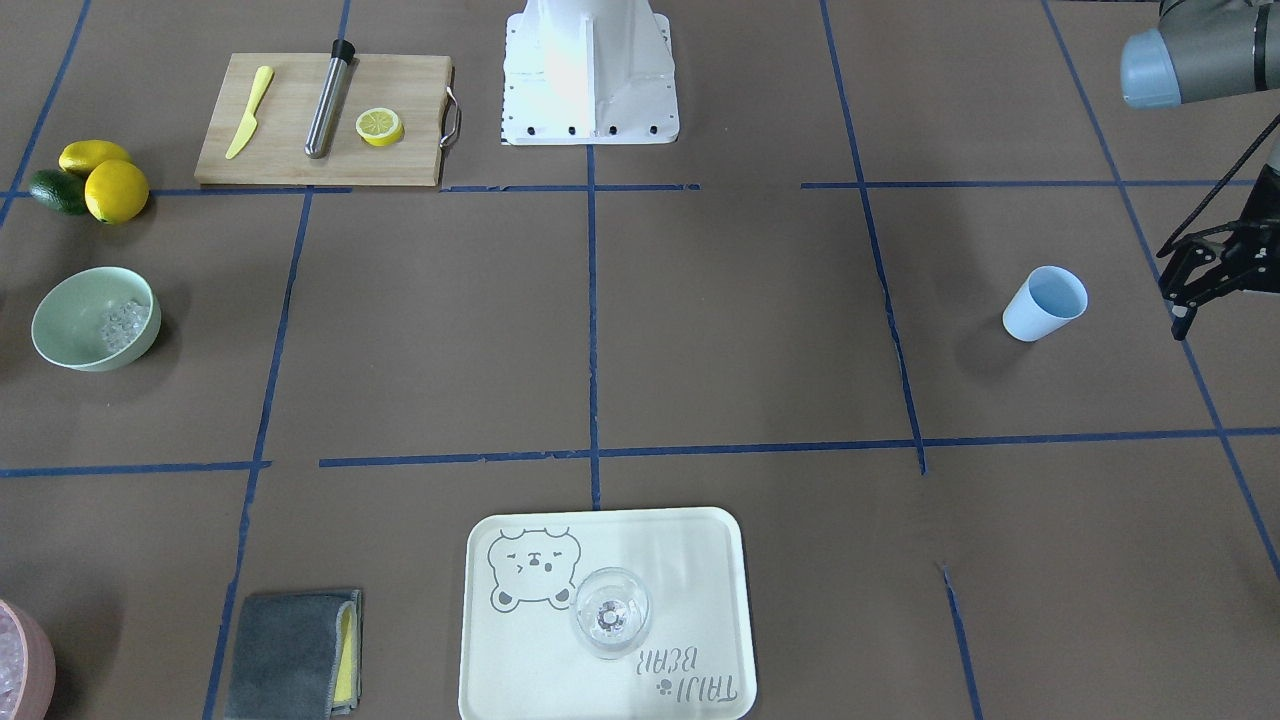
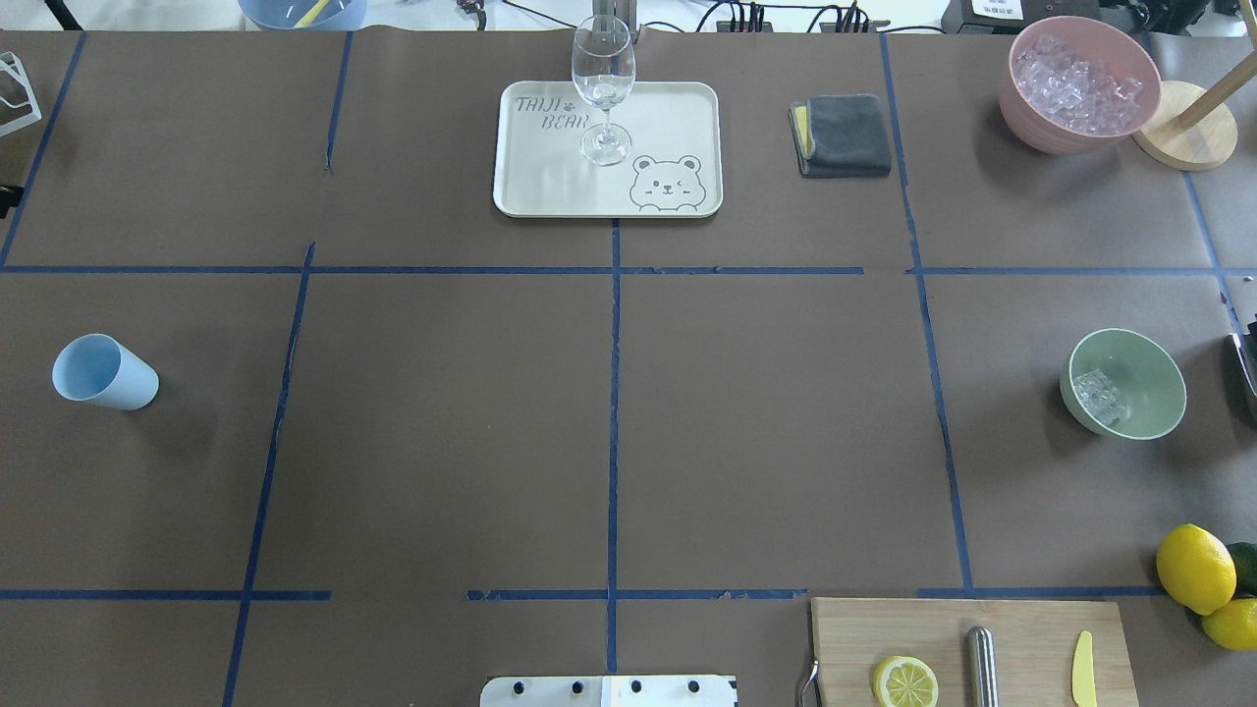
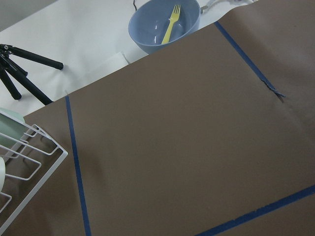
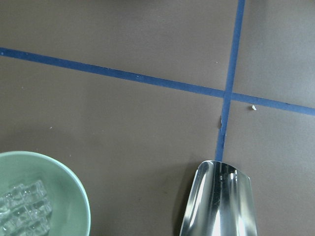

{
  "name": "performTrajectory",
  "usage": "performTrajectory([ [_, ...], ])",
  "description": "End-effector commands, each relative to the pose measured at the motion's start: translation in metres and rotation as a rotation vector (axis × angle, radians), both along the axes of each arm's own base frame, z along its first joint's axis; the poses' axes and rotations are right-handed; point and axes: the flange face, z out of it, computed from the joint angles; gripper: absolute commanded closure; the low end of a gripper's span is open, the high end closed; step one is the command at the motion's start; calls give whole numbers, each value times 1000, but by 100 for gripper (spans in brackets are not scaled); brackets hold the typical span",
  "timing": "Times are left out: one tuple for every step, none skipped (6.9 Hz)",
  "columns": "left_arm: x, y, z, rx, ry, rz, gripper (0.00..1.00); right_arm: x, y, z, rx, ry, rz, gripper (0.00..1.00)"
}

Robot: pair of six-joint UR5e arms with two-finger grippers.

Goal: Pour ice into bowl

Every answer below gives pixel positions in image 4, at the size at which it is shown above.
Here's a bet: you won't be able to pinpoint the ice cubes in green bowl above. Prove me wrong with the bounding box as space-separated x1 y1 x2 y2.
0 180 53 236

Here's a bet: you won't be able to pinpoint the steel ice scoop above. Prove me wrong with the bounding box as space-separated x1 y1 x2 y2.
179 160 258 236

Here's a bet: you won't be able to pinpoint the green bowl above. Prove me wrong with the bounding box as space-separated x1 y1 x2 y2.
0 151 91 236

